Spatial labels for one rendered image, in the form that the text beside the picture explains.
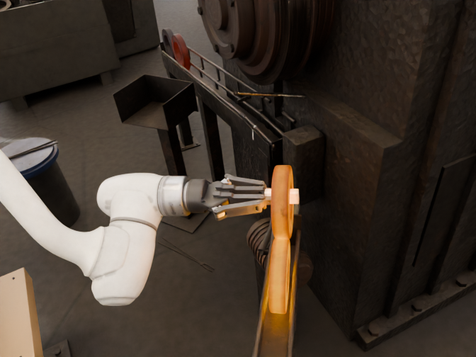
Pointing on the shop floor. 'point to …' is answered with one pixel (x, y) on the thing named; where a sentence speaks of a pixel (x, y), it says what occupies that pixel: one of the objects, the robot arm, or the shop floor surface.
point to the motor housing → (256, 232)
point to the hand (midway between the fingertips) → (282, 196)
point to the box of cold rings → (52, 46)
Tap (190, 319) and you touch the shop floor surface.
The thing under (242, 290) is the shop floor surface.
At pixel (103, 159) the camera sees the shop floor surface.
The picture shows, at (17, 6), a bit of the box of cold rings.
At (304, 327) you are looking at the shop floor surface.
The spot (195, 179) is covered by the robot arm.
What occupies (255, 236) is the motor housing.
